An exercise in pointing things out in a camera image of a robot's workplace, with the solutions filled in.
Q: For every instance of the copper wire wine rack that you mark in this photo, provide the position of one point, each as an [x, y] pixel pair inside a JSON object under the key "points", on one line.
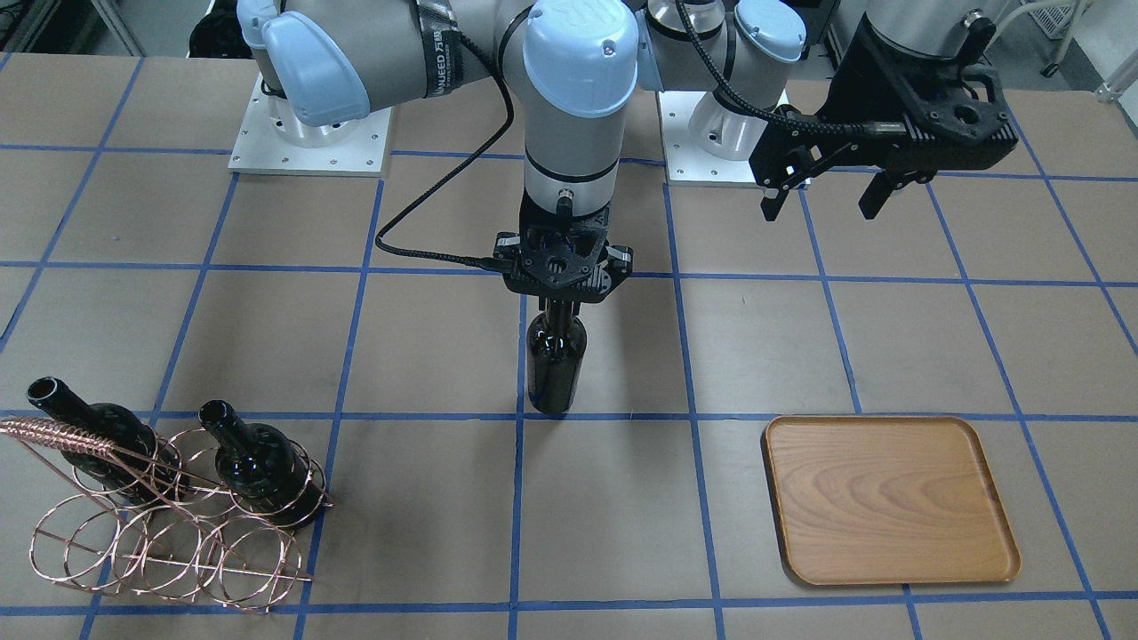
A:
{"points": [[202, 544]]}

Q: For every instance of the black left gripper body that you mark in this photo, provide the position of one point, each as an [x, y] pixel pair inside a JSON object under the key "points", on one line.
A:
{"points": [[855, 89]]}

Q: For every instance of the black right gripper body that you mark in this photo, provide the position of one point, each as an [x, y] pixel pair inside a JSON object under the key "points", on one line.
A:
{"points": [[507, 244]]}

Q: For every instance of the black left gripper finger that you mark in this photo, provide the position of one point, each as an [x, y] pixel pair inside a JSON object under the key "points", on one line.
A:
{"points": [[881, 187], [773, 200]]}

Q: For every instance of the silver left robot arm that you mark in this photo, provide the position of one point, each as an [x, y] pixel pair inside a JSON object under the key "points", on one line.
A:
{"points": [[744, 53]]}

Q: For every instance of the dark wine bottle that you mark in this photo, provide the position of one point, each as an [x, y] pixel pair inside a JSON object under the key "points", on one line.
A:
{"points": [[261, 467], [556, 341], [146, 467]]}

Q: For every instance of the wooden tray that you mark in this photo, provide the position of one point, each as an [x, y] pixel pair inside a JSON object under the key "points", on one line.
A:
{"points": [[881, 500]]}

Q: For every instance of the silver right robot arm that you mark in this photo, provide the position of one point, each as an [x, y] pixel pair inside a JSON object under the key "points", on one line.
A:
{"points": [[569, 66]]}

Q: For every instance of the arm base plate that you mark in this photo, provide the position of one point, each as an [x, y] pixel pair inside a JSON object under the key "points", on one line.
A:
{"points": [[705, 143], [272, 141]]}

